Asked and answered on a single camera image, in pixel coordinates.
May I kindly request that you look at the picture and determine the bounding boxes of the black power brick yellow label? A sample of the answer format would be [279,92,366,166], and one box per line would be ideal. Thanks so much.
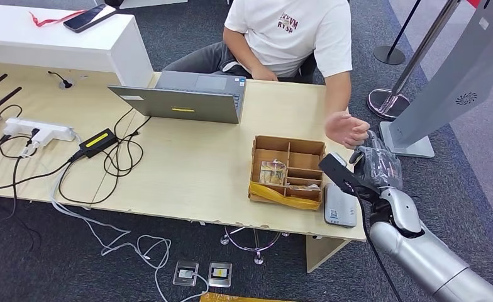
[77,127,119,159]

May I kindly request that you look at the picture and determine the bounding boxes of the red ribbon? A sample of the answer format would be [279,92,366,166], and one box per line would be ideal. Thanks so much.
[28,9,87,28]

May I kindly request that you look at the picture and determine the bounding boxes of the black stanchion post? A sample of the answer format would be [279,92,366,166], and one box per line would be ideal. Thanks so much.
[373,0,423,66]

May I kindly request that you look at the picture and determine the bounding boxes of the divided cardboard box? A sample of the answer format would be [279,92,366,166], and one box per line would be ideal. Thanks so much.
[248,134,327,211]

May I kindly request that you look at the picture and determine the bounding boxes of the grey laptop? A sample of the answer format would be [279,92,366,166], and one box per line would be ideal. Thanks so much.
[107,69,248,125]

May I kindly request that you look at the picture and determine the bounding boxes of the person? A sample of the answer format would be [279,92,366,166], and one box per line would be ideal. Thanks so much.
[163,0,370,150]

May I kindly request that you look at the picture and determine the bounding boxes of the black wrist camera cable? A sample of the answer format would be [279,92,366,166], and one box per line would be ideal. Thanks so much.
[353,187,404,302]

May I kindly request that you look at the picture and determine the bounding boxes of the black smartphone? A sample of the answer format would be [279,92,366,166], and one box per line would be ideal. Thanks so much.
[62,3,118,34]

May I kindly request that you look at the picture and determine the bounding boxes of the yellow packaging piece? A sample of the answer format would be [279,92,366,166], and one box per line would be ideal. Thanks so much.
[199,291,290,302]

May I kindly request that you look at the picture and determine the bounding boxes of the chrome stool base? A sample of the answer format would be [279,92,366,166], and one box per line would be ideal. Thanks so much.
[219,225,292,266]

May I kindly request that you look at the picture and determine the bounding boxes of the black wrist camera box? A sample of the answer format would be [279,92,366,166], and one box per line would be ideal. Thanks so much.
[318,152,382,204]

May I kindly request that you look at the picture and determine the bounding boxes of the person's right hand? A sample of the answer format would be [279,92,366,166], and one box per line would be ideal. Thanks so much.
[250,66,279,82]

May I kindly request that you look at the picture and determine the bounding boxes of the black looped laptop cable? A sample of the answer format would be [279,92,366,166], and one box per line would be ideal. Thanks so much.
[101,106,152,179]

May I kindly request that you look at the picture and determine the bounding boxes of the white floor cable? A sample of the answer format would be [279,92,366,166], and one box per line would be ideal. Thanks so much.
[48,165,210,302]

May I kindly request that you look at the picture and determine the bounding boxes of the chrome stanchion post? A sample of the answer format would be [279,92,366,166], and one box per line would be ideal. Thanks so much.
[367,0,463,122]

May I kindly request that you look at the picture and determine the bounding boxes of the white power strip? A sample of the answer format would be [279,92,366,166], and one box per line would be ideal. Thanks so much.
[3,117,77,143]

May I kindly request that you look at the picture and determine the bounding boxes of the white plug adapter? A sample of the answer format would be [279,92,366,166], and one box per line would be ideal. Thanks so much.
[30,126,56,148]

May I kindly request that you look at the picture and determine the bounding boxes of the person's left hand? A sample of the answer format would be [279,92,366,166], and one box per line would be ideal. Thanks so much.
[324,111,370,150]

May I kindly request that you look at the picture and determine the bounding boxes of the yellow tape strip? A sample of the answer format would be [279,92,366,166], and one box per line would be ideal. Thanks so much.
[248,181,323,211]

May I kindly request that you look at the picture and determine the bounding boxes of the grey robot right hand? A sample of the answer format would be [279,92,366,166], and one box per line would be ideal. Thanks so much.
[348,130,404,197]

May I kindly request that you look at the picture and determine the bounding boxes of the plastic-wrapped room key cards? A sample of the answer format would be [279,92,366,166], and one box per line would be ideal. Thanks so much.
[258,159,287,186]

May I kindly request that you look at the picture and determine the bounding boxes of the white raised counter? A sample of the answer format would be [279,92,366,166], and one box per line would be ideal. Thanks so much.
[0,3,155,88]

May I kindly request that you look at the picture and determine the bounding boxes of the grey white card reader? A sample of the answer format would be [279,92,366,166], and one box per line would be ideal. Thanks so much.
[323,182,359,229]

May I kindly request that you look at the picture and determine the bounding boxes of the small plastic-wrapped item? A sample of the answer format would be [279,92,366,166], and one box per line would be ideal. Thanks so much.
[287,182,322,192]

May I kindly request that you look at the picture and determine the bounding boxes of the wooden desk leg panel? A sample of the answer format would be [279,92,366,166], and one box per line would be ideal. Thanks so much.
[305,235,352,274]

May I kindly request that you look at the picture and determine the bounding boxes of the black mains cable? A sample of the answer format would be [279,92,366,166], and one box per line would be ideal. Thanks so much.
[0,155,81,189]

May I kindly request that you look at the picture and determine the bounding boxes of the grey kiosk stand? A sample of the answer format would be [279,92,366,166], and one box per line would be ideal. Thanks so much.
[378,0,493,160]

